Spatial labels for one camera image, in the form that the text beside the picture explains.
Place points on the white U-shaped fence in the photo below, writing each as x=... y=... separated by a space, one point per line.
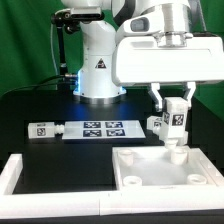
x=129 y=201

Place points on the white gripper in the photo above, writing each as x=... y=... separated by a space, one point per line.
x=139 y=61

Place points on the black camera on stand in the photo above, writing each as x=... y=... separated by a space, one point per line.
x=81 y=14

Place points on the black camera stand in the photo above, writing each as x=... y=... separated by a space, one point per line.
x=64 y=23

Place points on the white square tabletop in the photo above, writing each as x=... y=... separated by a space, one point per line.
x=156 y=166

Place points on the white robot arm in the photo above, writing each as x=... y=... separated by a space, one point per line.
x=167 y=21

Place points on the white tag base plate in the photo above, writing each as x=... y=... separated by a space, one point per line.
x=79 y=130

